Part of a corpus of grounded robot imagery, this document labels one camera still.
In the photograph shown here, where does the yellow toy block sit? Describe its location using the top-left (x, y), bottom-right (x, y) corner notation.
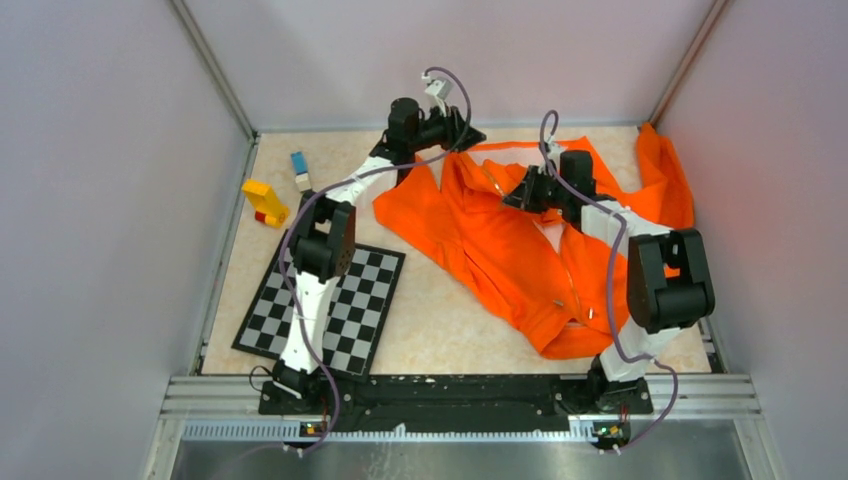
top-left (241, 179), bottom-right (290, 228)

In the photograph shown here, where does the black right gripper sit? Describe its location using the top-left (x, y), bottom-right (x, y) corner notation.
top-left (501, 166), bottom-right (569, 216)

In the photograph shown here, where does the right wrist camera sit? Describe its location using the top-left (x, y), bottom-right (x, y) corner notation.
top-left (540, 143), bottom-right (564, 176)

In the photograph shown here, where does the orange fleece jacket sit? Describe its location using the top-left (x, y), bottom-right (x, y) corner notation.
top-left (372, 123), bottom-right (698, 361)

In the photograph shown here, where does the blue and white block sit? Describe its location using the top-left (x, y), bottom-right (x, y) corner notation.
top-left (290, 151), bottom-right (313, 193)

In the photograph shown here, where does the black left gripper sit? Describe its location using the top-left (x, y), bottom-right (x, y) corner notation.
top-left (407, 101), bottom-right (484, 154)

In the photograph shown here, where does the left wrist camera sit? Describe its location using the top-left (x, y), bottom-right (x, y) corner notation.
top-left (421, 73), bottom-right (454, 115)

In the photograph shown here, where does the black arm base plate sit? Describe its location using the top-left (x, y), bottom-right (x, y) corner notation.
top-left (258, 374), bottom-right (655, 417)

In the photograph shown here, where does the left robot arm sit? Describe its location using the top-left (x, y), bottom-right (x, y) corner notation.
top-left (270, 97), bottom-right (486, 414)

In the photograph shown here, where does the aluminium front rail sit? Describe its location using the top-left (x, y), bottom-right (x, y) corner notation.
top-left (160, 374), bottom-right (762, 446)

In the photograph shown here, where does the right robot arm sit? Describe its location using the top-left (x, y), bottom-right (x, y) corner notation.
top-left (503, 150), bottom-right (715, 412)

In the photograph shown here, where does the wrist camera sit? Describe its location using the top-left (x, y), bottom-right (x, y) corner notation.
top-left (421, 73), bottom-right (454, 115)
top-left (540, 143), bottom-right (564, 176)

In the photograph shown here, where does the black white checkerboard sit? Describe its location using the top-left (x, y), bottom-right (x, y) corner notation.
top-left (231, 229), bottom-right (407, 384)

